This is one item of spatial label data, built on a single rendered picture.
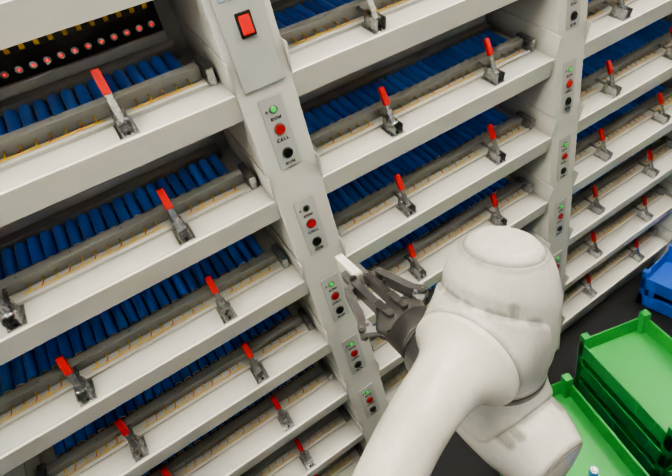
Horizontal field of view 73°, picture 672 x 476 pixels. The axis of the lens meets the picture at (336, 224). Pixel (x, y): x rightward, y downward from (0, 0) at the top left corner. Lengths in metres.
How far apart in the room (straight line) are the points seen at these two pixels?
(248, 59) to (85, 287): 0.43
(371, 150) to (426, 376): 0.54
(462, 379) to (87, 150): 0.56
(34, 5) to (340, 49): 0.41
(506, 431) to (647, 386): 0.94
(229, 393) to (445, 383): 0.70
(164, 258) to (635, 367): 1.20
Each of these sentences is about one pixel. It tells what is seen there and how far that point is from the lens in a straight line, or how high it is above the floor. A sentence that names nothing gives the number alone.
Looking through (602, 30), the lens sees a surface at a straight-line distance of 1.30.
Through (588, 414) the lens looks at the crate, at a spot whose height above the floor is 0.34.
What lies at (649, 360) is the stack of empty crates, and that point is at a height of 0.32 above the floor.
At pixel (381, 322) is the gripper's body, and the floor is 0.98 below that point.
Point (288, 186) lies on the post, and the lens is 0.79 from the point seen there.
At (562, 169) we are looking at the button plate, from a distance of 1.32.
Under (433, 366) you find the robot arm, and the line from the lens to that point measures 0.40.
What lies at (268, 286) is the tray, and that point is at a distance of 0.91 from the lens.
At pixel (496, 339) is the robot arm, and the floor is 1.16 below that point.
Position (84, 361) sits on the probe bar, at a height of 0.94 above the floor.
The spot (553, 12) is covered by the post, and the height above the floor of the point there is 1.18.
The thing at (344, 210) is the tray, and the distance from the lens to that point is 0.98.
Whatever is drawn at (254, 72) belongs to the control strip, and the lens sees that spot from 0.72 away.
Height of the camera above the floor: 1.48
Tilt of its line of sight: 35 degrees down
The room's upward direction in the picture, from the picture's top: 16 degrees counter-clockwise
